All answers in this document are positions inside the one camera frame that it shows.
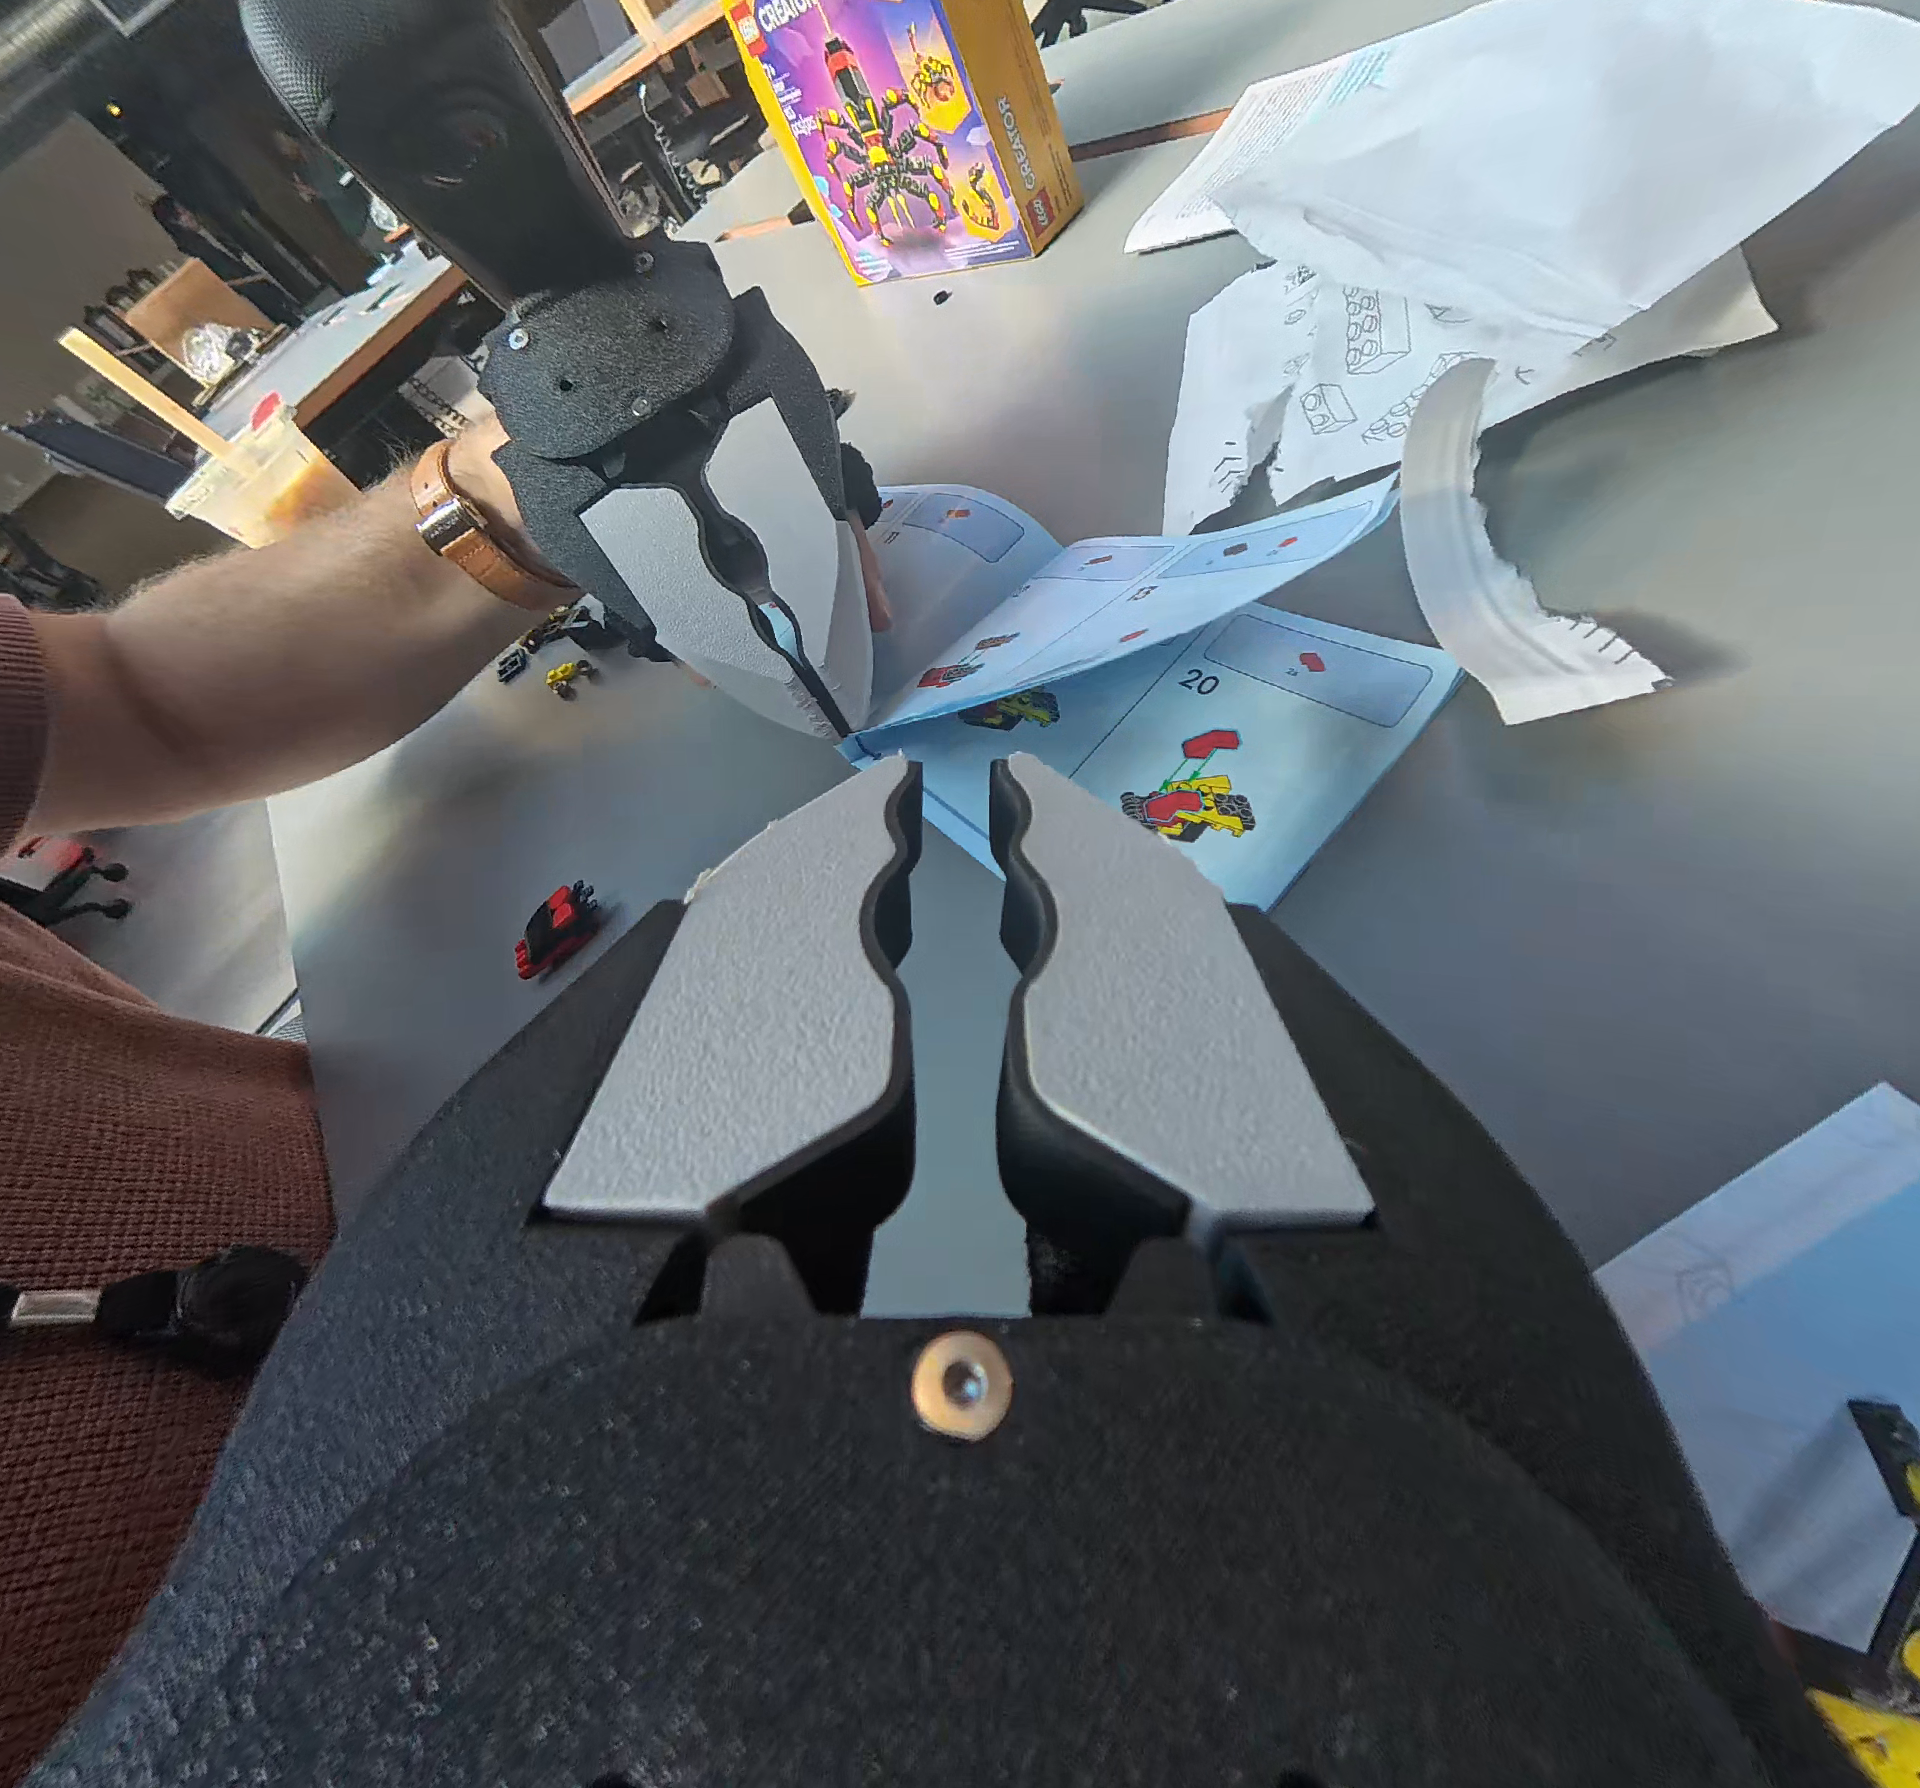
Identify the crumpled white paper bag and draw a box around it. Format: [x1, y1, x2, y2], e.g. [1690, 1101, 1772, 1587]
[1124, 0, 1920, 374]

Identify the red black brick assembly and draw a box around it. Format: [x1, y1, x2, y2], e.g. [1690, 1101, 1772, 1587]
[512, 880, 603, 982]

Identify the office chair base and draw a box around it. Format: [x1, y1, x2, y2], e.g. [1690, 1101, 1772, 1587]
[0, 835, 134, 931]

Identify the yellow black brick assembly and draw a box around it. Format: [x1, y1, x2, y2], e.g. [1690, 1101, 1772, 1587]
[1801, 1398, 1920, 1788]

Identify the small black brick cluster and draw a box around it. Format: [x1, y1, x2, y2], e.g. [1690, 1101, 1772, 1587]
[499, 600, 623, 684]

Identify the black cord with metal ferrule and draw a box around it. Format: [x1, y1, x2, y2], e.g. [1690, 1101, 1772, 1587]
[0, 1245, 311, 1379]

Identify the person's left forearm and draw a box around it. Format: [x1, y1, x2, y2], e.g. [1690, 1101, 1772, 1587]
[26, 449, 529, 842]

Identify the iced coffee plastic cup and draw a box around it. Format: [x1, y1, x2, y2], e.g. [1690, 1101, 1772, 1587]
[164, 400, 362, 555]

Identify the purple yellow toy brick box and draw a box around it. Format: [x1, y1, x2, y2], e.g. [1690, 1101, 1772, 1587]
[720, 0, 1085, 288]

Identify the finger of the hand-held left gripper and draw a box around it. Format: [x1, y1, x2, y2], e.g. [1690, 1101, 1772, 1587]
[577, 481, 845, 739]
[703, 381, 880, 737]

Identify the person's brown sweater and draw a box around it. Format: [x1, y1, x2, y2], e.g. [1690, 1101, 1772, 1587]
[0, 596, 339, 1788]

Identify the brown leather wristwatch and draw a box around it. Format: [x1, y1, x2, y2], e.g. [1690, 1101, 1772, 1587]
[408, 434, 584, 617]

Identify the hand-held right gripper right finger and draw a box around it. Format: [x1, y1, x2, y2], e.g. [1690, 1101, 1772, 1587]
[988, 755, 1376, 1317]

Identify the paper bag with brick drawings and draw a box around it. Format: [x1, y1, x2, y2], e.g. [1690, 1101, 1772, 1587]
[1161, 244, 1783, 539]

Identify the blue instruction booklet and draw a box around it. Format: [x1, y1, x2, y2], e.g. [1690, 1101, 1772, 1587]
[1593, 1083, 1920, 1654]
[837, 481, 1467, 914]

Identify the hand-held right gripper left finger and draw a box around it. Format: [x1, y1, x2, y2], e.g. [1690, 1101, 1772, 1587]
[539, 757, 920, 1312]

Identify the torn white paper strip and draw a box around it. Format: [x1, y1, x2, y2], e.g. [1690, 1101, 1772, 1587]
[1398, 360, 1676, 728]

